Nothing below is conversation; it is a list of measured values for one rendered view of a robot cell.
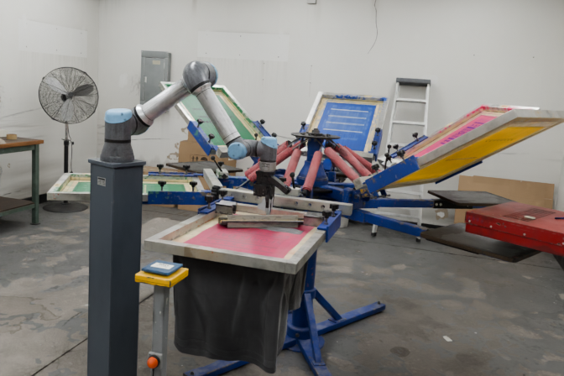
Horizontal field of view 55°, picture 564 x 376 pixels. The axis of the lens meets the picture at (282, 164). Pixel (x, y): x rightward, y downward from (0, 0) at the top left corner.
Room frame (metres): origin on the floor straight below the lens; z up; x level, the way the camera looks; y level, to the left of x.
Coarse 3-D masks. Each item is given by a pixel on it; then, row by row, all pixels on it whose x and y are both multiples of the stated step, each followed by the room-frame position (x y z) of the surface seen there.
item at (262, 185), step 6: (258, 174) 2.45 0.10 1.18; (264, 174) 2.42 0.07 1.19; (270, 174) 2.42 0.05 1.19; (258, 180) 2.44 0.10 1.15; (264, 180) 2.44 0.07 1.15; (258, 186) 2.43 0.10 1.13; (264, 186) 2.42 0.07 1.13; (270, 186) 2.42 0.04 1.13; (258, 192) 2.43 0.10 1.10; (264, 192) 2.42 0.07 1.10; (270, 192) 2.42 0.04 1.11
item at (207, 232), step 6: (210, 228) 2.30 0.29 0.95; (216, 228) 2.30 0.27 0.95; (240, 228) 2.33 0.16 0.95; (246, 228) 2.34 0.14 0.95; (252, 228) 2.34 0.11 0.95; (258, 228) 2.35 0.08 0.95; (198, 234) 2.19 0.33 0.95; (204, 234) 2.20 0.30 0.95; (210, 234) 2.20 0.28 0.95; (192, 240) 2.10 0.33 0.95; (198, 240) 2.11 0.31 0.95; (210, 246) 2.04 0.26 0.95; (216, 246) 2.05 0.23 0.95; (222, 246) 2.05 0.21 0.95
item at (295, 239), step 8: (272, 232) 2.30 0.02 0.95; (280, 232) 2.30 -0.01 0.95; (304, 232) 2.33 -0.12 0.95; (288, 240) 2.19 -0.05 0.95; (296, 240) 2.20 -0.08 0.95; (240, 248) 2.03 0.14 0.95; (280, 248) 2.07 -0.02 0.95; (288, 248) 2.08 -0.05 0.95; (272, 256) 1.97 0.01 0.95; (280, 256) 1.97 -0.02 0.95
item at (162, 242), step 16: (240, 208) 2.64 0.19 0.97; (256, 208) 2.62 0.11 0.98; (272, 208) 2.61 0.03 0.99; (192, 224) 2.26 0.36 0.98; (144, 240) 1.95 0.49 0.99; (160, 240) 1.96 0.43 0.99; (320, 240) 2.15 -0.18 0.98; (192, 256) 1.90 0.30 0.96; (208, 256) 1.88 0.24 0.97; (224, 256) 1.86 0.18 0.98; (240, 256) 1.85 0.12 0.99; (256, 256) 1.85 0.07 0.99; (304, 256) 1.90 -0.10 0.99; (288, 272) 1.80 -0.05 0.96
